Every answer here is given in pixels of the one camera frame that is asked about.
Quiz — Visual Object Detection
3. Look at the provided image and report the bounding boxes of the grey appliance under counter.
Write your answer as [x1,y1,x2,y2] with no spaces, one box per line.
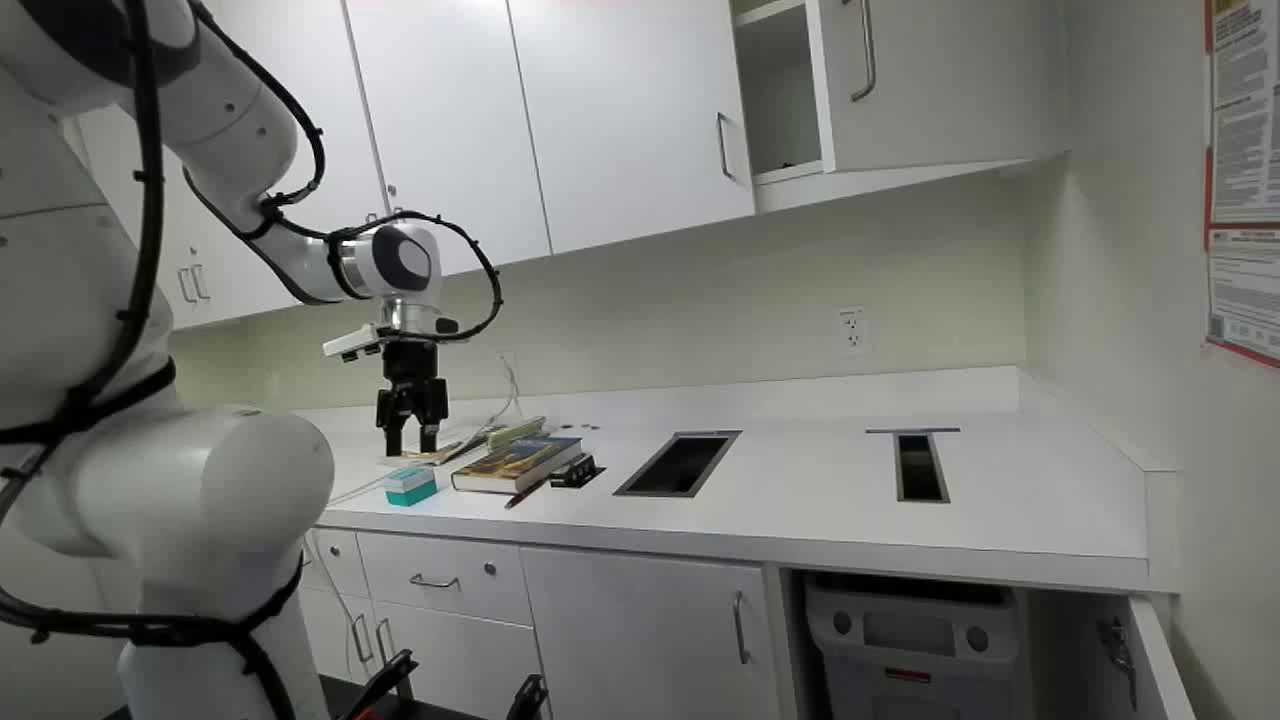
[798,574,1038,720]

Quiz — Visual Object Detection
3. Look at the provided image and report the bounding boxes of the small teal box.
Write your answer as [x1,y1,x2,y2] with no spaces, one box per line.
[385,466,445,514]

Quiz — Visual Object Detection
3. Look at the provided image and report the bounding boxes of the white cabinet door curved handle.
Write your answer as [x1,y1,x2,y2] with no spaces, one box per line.
[815,0,1071,182]

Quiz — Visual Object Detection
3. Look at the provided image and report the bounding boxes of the black stapler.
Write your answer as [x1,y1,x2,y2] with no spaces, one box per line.
[542,450,606,491]

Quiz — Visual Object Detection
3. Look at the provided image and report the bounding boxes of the wide white lower cabinet door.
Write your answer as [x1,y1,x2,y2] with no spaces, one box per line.
[516,543,782,720]

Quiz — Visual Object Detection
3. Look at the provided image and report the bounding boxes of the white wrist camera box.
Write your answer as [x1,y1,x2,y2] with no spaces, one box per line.
[319,321,390,369]

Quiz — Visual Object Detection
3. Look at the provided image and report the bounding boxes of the colourful hardcover book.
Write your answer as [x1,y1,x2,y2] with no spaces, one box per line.
[446,430,587,499]

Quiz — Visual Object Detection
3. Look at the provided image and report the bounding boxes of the open white lower cabinet door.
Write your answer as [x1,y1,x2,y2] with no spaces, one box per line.
[1120,591,1201,720]

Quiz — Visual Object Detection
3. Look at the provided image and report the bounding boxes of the dark pen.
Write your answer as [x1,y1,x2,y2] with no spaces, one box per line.
[499,474,559,515]

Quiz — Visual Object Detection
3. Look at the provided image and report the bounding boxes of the loose paper sheets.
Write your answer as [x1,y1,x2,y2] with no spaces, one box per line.
[385,413,551,474]

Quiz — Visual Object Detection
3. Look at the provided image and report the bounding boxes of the narrow white lower cabinet door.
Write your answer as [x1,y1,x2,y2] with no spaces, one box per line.
[299,524,386,689]

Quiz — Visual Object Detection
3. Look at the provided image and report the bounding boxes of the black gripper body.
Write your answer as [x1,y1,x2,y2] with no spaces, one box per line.
[374,331,453,424]

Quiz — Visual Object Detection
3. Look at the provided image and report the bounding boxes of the white upper cabinet carcass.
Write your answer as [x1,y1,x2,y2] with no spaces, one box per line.
[726,0,1071,215]

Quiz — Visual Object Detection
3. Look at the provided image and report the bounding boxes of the thin white cable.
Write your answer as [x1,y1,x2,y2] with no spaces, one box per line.
[455,350,526,444]

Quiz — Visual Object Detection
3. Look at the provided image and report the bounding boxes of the black red tool handle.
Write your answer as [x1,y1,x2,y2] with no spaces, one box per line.
[344,643,421,720]

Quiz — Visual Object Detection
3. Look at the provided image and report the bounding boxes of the white lower cabinet drawer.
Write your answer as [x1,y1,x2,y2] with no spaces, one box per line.
[353,529,536,630]

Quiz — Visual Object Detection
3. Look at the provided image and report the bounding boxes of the red bordered wall poster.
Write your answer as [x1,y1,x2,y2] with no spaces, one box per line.
[1201,0,1280,374]

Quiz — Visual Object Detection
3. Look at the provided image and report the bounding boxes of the white lower door under drawer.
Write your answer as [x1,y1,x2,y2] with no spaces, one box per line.
[374,605,546,720]

